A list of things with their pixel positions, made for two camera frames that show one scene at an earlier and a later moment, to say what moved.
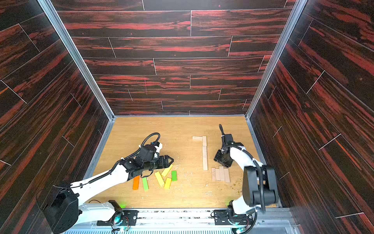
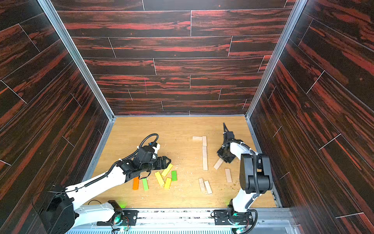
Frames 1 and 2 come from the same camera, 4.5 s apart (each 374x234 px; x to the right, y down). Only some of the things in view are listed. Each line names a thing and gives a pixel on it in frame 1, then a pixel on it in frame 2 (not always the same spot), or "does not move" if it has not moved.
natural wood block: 217,173 to 208,188
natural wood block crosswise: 197,138 does not move
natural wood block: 204,152 does not move
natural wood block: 213,174 to 202,185
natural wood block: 204,141 does not move
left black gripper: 161,158 does not move
